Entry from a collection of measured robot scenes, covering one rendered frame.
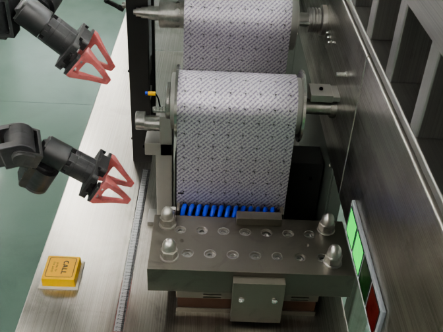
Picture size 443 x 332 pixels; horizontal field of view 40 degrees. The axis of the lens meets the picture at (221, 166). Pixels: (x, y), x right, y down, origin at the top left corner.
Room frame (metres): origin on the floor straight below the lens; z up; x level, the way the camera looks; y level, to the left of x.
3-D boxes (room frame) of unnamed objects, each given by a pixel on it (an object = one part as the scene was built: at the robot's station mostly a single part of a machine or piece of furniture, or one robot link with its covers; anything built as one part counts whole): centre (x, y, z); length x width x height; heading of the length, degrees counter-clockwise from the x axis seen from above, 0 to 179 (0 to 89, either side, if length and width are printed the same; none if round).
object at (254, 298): (0.82, -0.08, 0.96); 0.10 x 0.03 x 0.11; 92
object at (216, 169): (1.03, -0.02, 1.12); 0.23 x 0.01 x 0.18; 92
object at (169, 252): (0.86, 0.09, 1.05); 0.04 x 0.04 x 0.04
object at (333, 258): (0.87, -0.23, 1.05); 0.04 x 0.04 x 0.04
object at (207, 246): (0.91, -0.07, 1.00); 0.40 x 0.16 x 0.06; 92
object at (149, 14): (1.33, 0.19, 1.33); 0.06 x 0.03 x 0.03; 92
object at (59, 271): (0.92, 0.33, 0.91); 0.07 x 0.07 x 0.02; 2
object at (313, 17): (1.34, -0.18, 1.33); 0.07 x 0.07 x 0.07; 2
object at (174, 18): (1.33, 0.13, 1.33); 0.06 x 0.06 x 0.06; 2
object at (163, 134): (1.12, 0.14, 1.05); 0.06 x 0.05 x 0.31; 92
